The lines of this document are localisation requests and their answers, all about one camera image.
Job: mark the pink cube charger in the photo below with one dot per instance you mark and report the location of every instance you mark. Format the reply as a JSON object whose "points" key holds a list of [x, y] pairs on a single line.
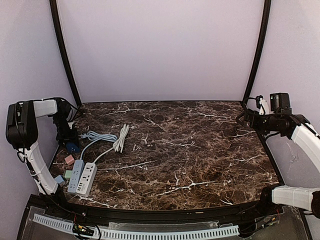
{"points": [[69, 160]]}

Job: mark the white power strip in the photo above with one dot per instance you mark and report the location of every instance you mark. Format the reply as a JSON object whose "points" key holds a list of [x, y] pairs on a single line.
{"points": [[86, 180]]}

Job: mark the white slotted cable duct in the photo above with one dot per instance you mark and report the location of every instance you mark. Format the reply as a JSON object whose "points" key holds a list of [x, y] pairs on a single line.
{"points": [[112, 234]]}

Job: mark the left black frame post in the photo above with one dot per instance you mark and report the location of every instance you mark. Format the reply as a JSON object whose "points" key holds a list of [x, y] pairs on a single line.
{"points": [[63, 51]]}

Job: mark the black frame post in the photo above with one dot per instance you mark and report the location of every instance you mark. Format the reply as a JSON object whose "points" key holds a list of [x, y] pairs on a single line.
{"points": [[63, 51], [258, 51]]}

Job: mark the green cube charger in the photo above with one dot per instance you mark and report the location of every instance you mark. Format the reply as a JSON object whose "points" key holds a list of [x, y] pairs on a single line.
{"points": [[67, 174]]}

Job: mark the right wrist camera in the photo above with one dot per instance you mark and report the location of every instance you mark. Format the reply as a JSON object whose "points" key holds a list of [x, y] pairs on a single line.
{"points": [[280, 102]]}

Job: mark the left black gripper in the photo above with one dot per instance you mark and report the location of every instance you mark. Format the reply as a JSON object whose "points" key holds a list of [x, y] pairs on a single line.
{"points": [[69, 136]]}

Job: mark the dark blue cube plug adapter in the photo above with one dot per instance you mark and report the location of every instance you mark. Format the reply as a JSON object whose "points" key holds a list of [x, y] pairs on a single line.
{"points": [[72, 147]]}

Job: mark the light blue power strip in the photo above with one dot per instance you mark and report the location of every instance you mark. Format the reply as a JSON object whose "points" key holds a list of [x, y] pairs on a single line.
{"points": [[77, 170]]}

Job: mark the right black frame post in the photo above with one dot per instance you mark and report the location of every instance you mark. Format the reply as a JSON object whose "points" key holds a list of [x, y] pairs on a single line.
{"points": [[258, 51]]}

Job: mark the light blue cube charger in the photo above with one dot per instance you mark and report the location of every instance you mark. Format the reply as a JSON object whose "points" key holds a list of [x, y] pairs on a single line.
{"points": [[60, 180]]}

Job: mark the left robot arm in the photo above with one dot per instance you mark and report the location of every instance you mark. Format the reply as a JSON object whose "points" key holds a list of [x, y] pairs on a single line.
{"points": [[22, 133]]}

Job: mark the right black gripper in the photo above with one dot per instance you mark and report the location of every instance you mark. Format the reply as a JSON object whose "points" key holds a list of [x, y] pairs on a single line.
{"points": [[250, 116]]}

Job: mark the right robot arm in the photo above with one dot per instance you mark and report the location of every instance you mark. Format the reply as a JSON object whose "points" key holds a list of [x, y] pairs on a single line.
{"points": [[299, 130]]}

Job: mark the black front rail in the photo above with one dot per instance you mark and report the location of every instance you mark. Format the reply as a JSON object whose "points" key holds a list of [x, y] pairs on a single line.
{"points": [[237, 214]]}

